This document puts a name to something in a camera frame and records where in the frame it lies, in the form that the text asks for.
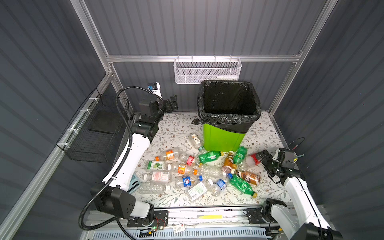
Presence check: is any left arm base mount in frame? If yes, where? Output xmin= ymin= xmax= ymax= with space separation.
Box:
xmin=127 ymin=210 xmax=169 ymax=228

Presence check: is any white wire wall basket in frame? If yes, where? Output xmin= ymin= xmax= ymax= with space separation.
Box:
xmin=173 ymin=57 xmax=242 ymax=85

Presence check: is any clear bottle orange cap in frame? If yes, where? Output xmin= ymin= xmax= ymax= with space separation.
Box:
xmin=168 ymin=163 xmax=198 ymax=175

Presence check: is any green bottle yellow cap left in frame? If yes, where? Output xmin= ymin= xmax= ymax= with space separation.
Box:
xmin=198 ymin=146 xmax=224 ymax=164

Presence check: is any brown Nescafe bottle upright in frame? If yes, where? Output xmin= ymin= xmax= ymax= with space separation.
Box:
xmin=222 ymin=151 xmax=235 ymax=174

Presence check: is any Pepsi label clear bottle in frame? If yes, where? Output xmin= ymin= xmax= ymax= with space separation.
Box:
xmin=175 ymin=175 xmax=204 ymax=189

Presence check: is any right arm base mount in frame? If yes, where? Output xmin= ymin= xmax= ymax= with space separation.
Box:
xmin=245 ymin=207 xmax=271 ymax=225

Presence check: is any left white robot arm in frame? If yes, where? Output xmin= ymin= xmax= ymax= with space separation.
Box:
xmin=92 ymin=95 xmax=179 ymax=220

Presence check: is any clear bottle green lime label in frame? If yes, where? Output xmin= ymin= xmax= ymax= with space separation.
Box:
xmin=147 ymin=161 xmax=168 ymax=172

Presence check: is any clear crumpled bottle centre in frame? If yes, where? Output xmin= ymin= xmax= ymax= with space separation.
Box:
xmin=198 ymin=165 xmax=227 ymax=179

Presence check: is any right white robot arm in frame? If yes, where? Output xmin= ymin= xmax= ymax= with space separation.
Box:
xmin=256 ymin=148 xmax=343 ymax=240

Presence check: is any clear bottle orange label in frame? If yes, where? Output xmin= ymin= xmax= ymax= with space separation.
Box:
xmin=155 ymin=148 xmax=187 ymax=162

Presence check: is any black wire wall basket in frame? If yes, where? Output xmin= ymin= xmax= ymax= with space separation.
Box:
xmin=57 ymin=91 xmax=130 ymax=164

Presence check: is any clear bottle blue label front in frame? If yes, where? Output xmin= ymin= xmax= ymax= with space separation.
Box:
xmin=210 ymin=179 xmax=227 ymax=197

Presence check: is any black bin liner bag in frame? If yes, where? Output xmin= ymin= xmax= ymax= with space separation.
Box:
xmin=192 ymin=80 xmax=262 ymax=134

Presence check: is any clear bottle pink label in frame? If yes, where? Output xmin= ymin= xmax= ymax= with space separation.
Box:
xmin=143 ymin=171 xmax=172 ymax=183

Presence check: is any brown Nescafe bottle lying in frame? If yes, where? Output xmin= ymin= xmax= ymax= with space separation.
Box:
xmin=234 ymin=170 xmax=261 ymax=186

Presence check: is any red white round bottle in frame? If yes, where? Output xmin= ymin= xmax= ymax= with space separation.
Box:
xmin=245 ymin=153 xmax=264 ymax=167

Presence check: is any clear bottle white green label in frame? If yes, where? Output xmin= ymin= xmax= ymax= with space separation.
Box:
xmin=186 ymin=179 xmax=213 ymax=202

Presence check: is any black corrugated cable left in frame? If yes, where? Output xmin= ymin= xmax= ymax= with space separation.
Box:
xmin=78 ymin=86 xmax=155 ymax=240

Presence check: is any clear bottle red label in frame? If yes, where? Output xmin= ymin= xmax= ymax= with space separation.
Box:
xmin=186 ymin=155 xmax=196 ymax=167

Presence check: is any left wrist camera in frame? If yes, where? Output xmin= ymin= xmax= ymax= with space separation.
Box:
xmin=148 ymin=82 xmax=162 ymax=99

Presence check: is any white tag on rail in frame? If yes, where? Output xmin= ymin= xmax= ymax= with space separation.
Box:
xmin=173 ymin=224 xmax=186 ymax=234

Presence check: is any clear ribbed empty bottle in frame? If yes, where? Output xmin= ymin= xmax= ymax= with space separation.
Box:
xmin=137 ymin=182 xmax=172 ymax=195

